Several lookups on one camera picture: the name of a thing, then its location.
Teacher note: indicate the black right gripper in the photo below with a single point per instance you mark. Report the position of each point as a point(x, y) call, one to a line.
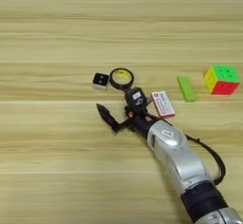
point(140, 123)

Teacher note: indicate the green rectangular block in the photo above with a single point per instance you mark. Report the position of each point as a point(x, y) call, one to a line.
point(186, 88)

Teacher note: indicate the multicolour puzzle cube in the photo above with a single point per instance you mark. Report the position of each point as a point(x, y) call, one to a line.
point(226, 72)

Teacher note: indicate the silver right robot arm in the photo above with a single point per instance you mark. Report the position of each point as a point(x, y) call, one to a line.
point(180, 158)

